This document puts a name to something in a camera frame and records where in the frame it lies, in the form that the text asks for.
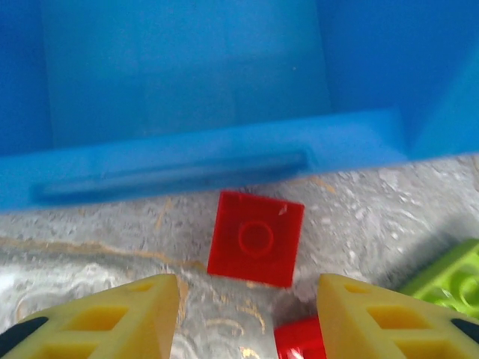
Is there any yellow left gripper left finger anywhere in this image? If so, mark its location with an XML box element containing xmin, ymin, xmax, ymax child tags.
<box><xmin>0</xmin><ymin>273</ymin><xmax>180</xmax><ymax>359</ymax></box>

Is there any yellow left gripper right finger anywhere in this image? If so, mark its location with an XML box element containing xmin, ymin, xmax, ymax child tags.
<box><xmin>317</xmin><ymin>272</ymin><xmax>479</xmax><ymax>359</ymax></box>

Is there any red lego brick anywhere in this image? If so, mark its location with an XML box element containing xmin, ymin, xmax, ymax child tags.
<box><xmin>273</xmin><ymin>314</ymin><xmax>326</xmax><ymax>359</ymax></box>

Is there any green lego brick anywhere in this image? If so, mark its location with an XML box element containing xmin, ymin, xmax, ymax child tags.
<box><xmin>398</xmin><ymin>238</ymin><xmax>479</xmax><ymax>319</ymax></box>

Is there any small red square lego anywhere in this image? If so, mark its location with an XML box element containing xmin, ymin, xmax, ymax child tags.
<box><xmin>207</xmin><ymin>190</ymin><xmax>306</xmax><ymax>289</ymax></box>

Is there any blue three-compartment plastic bin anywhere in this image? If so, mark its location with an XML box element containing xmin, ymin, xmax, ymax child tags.
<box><xmin>0</xmin><ymin>0</ymin><xmax>479</xmax><ymax>214</ymax></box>

